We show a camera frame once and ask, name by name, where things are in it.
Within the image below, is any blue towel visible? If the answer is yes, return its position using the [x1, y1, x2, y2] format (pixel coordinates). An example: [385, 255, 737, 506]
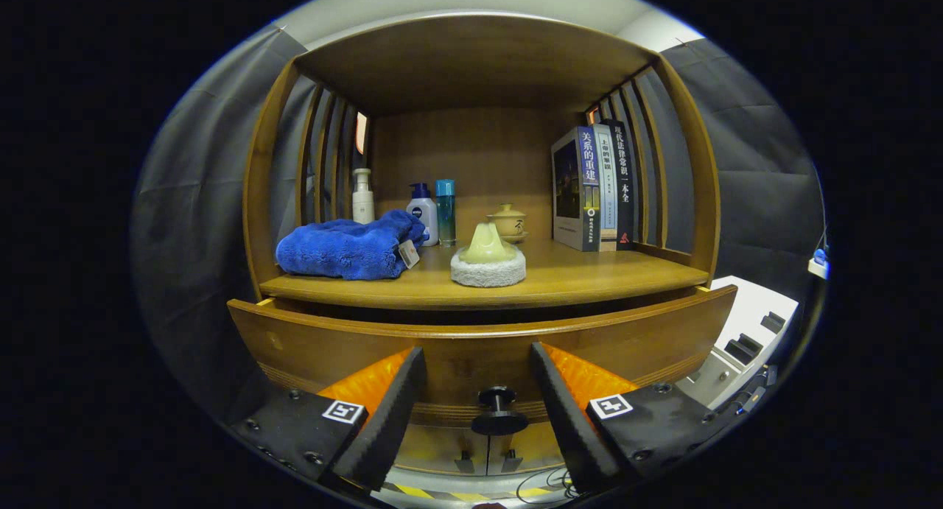
[276, 209, 428, 281]

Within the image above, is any white bottle with blue cap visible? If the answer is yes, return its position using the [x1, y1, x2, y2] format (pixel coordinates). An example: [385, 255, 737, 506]
[407, 183, 440, 248]

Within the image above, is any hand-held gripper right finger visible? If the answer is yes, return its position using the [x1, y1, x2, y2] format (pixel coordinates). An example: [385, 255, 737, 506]
[530, 341, 726, 493]

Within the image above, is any black cable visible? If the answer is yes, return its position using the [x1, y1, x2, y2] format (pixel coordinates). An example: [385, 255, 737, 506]
[516, 466, 586, 504]

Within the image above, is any book with blue spine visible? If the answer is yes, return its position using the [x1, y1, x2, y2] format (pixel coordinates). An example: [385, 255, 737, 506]
[551, 126, 601, 253]

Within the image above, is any wooden drawer with black knob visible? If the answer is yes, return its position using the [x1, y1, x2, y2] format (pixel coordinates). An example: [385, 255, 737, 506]
[227, 284, 737, 436]

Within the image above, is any book with black spine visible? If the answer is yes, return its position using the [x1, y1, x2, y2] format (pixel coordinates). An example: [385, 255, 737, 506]
[603, 119, 636, 251]

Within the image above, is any white pump bottle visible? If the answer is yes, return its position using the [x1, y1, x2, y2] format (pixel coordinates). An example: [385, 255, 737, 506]
[351, 168, 375, 225]

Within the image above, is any wooden countertop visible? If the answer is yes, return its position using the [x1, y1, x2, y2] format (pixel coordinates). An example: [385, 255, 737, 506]
[259, 238, 709, 311]

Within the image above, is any green scrub brush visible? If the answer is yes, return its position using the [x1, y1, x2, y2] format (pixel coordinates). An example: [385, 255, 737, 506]
[450, 222, 527, 288]

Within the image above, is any book with pale spine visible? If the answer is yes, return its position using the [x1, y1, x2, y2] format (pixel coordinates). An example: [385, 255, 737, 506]
[592, 123, 618, 252]

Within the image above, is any beige lidded teacup with saucer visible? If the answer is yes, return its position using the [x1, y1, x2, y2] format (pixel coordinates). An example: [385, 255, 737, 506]
[488, 203, 529, 245]

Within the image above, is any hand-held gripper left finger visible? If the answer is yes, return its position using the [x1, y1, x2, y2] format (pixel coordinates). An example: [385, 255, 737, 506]
[230, 345, 428, 493]

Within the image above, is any white drawer cabinet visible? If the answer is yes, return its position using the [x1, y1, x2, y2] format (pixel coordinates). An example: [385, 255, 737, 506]
[674, 275, 800, 410]

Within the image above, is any wooden cabinet frame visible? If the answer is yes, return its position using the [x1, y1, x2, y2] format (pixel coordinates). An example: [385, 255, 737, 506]
[242, 14, 721, 477]

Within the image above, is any teal clear bottle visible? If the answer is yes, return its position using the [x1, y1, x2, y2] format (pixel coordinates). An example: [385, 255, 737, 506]
[435, 179, 457, 248]

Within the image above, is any black electronic device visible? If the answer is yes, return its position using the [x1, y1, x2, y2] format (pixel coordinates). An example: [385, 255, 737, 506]
[707, 363, 778, 415]

